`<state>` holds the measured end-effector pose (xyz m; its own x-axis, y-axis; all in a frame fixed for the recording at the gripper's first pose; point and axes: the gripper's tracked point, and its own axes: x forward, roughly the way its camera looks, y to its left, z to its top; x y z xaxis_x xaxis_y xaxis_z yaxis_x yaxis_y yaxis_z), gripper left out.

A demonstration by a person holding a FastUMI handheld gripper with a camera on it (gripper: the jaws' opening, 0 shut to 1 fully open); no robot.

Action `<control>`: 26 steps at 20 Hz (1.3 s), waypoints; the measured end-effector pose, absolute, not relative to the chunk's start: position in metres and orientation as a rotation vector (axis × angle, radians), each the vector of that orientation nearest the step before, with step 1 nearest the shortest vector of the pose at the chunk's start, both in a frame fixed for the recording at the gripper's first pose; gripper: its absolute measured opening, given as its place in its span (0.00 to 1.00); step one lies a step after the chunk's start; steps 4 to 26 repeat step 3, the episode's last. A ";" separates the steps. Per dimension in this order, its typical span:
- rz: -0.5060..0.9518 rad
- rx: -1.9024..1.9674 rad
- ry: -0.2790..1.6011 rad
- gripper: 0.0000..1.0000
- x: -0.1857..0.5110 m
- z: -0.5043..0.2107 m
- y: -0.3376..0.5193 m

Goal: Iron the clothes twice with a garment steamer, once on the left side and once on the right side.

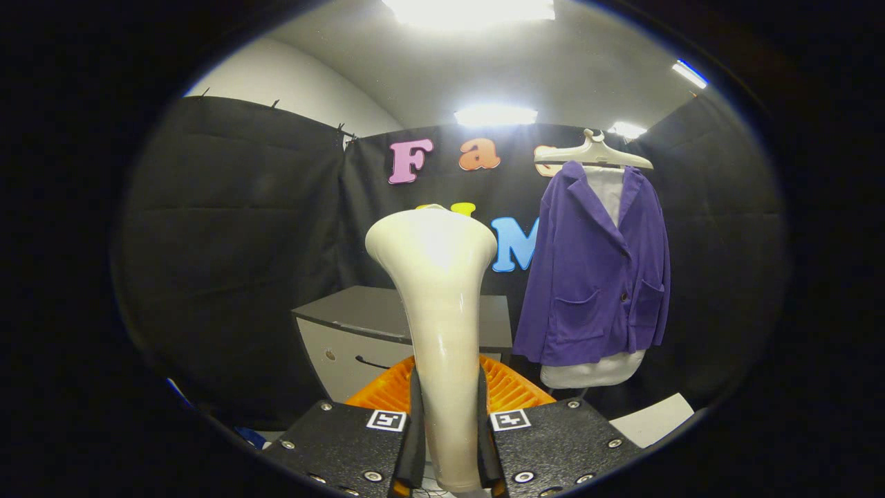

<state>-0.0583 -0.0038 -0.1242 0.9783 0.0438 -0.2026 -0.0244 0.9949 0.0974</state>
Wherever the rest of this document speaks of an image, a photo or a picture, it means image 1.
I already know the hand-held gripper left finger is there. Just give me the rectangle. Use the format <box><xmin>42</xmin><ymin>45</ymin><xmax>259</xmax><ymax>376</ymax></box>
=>
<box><xmin>263</xmin><ymin>356</ymin><xmax>426</xmax><ymax>498</ymax></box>

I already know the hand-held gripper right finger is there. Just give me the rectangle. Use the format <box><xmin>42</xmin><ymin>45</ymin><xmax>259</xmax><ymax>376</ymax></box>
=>
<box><xmin>477</xmin><ymin>356</ymin><xmax>644</xmax><ymax>498</ymax></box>

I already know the white garment steamer head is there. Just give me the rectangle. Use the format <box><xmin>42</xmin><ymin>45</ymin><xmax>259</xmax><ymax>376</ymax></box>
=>
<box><xmin>364</xmin><ymin>205</ymin><xmax>499</xmax><ymax>493</ymax></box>

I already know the purple jacket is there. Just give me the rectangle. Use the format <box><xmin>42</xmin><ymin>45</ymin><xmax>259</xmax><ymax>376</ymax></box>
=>
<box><xmin>513</xmin><ymin>161</ymin><xmax>671</xmax><ymax>367</ymax></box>

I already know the white shirt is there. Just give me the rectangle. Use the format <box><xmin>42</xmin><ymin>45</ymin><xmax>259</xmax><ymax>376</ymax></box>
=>
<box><xmin>541</xmin><ymin>165</ymin><xmax>647</xmax><ymax>389</ymax></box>

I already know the white plastic clothes hanger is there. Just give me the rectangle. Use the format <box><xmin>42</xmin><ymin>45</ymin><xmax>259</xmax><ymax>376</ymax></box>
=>
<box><xmin>534</xmin><ymin>129</ymin><xmax>654</xmax><ymax>171</ymax></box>

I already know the grey cabinet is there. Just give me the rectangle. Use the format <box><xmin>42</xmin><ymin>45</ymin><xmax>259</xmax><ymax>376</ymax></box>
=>
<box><xmin>292</xmin><ymin>286</ymin><xmax>514</xmax><ymax>404</ymax></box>

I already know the white flat board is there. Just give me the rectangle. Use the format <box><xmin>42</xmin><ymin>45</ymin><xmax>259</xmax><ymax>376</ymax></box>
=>
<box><xmin>610</xmin><ymin>393</ymin><xmax>694</xmax><ymax>448</ymax></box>

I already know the black backdrop cloth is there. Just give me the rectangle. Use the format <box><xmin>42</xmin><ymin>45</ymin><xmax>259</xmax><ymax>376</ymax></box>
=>
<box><xmin>111</xmin><ymin>86</ymin><xmax>792</xmax><ymax>433</ymax></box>

